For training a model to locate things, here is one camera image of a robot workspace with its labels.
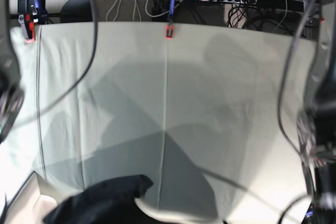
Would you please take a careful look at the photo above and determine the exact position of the black t-shirt with colourful print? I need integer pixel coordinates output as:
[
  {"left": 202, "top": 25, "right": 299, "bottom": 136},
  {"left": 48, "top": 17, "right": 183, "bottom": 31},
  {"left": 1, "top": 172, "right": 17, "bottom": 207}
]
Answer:
[{"left": 42, "top": 174, "right": 154, "bottom": 224}]

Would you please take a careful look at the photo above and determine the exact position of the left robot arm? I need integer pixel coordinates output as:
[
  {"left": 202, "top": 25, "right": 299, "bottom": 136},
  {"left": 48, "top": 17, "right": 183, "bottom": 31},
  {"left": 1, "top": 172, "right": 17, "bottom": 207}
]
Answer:
[{"left": 297, "top": 0, "right": 335, "bottom": 223}]

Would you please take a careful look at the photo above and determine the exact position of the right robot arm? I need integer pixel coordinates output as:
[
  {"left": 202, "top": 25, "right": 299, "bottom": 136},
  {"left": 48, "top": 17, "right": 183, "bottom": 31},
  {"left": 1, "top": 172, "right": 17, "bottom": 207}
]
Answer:
[{"left": 1, "top": 0, "right": 25, "bottom": 142}]

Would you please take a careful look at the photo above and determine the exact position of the light green table cloth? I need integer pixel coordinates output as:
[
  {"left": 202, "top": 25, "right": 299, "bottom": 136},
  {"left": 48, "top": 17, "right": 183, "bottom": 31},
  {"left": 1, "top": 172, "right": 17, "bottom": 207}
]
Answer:
[{"left": 1, "top": 22, "right": 306, "bottom": 223}]

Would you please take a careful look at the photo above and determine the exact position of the red black clamp centre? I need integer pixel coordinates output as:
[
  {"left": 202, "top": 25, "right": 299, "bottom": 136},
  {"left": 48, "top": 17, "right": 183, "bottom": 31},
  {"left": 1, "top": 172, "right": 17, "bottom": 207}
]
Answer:
[{"left": 165, "top": 0, "right": 175, "bottom": 39}]

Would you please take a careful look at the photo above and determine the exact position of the red black clamp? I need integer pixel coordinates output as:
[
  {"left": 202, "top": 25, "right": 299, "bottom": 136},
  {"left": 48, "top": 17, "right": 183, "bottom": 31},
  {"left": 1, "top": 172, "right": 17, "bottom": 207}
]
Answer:
[
  {"left": 18, "top": 0, "right": 48, "bottom": 43},
  {"left": 165, "top": 0, "right": 175, "bottom": 39}
]

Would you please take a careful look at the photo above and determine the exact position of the black round stool base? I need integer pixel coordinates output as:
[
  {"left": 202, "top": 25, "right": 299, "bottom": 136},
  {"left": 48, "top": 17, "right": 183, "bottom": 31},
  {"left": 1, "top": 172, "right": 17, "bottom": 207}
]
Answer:
[{"left": 60, "top": 0, "right": 92, "bottom": 23}]

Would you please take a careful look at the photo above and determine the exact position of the red black clamp left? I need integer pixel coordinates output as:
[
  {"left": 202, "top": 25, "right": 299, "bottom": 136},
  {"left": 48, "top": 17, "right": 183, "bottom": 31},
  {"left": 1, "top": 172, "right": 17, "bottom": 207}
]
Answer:
[{"left": 18, "top": 0, "right": 48, "bottom": 43}]

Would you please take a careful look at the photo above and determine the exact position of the beige cardboard box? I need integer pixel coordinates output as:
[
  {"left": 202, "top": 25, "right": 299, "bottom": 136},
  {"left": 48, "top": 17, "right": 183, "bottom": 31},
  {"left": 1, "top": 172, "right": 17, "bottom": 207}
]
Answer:
[{"left": 1, "top": 172, "right": 57, "bottom": 223}]

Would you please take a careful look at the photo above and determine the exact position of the white cable loop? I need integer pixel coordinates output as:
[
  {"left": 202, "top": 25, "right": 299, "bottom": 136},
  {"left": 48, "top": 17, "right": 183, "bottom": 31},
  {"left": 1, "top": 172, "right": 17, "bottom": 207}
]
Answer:
[{"left": 106, "top": 0, "right": 155, "bottom": 23}]

